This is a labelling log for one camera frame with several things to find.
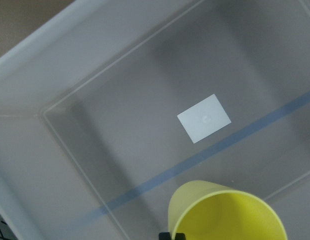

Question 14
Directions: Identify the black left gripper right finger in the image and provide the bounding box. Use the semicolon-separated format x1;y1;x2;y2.
175;232;186;240

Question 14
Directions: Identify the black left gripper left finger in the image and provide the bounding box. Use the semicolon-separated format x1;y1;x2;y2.
158;232;171;240

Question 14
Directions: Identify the yellow plastic cup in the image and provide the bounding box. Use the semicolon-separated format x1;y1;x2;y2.
167;180;288;240

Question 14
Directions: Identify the clear plastic storage box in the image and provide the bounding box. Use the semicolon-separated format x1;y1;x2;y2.
0;0;310;240

